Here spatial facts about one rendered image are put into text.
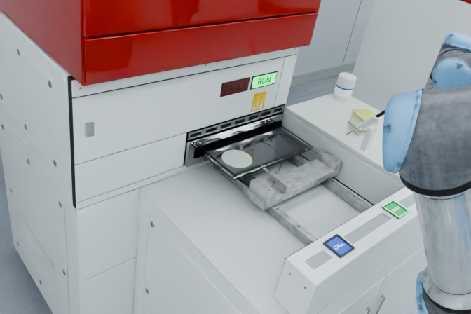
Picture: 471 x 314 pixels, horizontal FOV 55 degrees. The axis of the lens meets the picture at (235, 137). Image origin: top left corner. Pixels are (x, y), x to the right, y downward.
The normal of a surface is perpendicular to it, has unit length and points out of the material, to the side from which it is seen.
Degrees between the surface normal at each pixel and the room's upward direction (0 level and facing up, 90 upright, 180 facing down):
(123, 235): 90
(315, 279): 0
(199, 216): 0
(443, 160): 105
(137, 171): 90
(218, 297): 90
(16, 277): 0
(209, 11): 90
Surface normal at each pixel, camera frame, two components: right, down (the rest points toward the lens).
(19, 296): 0.15, -0.84
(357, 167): -0.75, 0.24
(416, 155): -0.38, 0.55
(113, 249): 0.65, 0.48
